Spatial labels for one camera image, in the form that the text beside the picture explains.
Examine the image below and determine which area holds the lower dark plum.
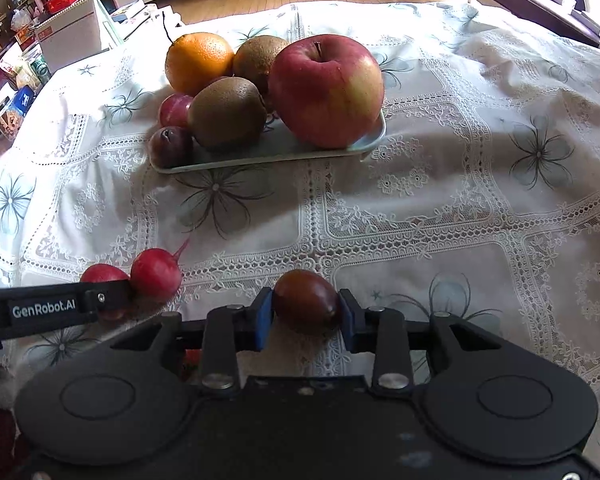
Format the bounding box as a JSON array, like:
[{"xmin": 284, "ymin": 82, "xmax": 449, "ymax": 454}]
[{"xmin": 148, "ymin": 126, "xmax": 195, "ymax": 169}]

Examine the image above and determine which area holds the dark red tomato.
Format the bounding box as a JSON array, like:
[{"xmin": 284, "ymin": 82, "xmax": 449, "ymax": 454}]
[{"xmin": 272, "ymin": 269, "xmax": 340, "ymax": 335}]

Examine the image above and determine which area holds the orange with stem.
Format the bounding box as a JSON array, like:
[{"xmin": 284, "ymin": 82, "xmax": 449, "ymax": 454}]
[{"xmin": 164, "ymin": 32, "xmax": 234, "ymax": 96}]

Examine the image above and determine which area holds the front brown kiwi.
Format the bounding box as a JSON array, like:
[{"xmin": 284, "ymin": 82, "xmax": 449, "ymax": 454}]
[{"xmin": 188, "ymin": 77, "xmax": 268, "ymax": 152}]

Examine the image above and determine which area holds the upper red plum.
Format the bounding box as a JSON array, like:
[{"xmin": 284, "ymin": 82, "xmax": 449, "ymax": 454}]
[{"xmin": 158, "ymin": 92, "xmax": 193, "ymax": 128}]

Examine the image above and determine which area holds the red radish with tail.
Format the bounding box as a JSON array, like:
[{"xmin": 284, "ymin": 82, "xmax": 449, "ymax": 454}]
[{"xmin": 130, "ymin": 240, "xmax": 189, "ymax": 302}]

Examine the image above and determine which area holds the back brown kiwi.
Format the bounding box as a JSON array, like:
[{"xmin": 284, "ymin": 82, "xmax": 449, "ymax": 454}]
[{"xmin": 233, "ymin": 35, "xmax": 288, "ymax": 112}]

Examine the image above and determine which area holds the round red radish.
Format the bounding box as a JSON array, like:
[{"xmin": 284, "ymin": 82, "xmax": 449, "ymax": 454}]
[{"xmin": 78, "ymin": 262, "xmax": 131, "ymax": 322}]

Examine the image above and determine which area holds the large red apple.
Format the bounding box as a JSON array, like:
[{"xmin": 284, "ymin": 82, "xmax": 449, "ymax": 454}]
[{"xmin": 268, "ymin": 34, "xmax": 385, "ymax": 150}]

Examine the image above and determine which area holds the brown kiwi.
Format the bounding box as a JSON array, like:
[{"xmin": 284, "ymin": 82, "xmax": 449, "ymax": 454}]
[
  {"xmin": 188, "ymin": 77, "xmax": 268, "ymax": 152},
  {"xmin": 233, "ymin": 35, "xmax": 288, "ymax": 112}
]

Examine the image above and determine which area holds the pale green fruit plate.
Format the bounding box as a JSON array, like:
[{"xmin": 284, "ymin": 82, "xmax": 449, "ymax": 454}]
[{"xmin": 149, "ymin": 113, "xmax": 387, "ymax": 174}]

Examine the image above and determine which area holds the white cardboard box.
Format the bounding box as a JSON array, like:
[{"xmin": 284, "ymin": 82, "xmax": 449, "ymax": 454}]
[{"xmin": 34, "ymin": 0, "xmax": 123, "ymax": 74}]

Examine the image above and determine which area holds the white lace tablecloth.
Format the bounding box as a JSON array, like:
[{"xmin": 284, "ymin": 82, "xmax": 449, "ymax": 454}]
[{"xmin": 0, "ymin": 2, "xmax": 600, "ymax": 466}]

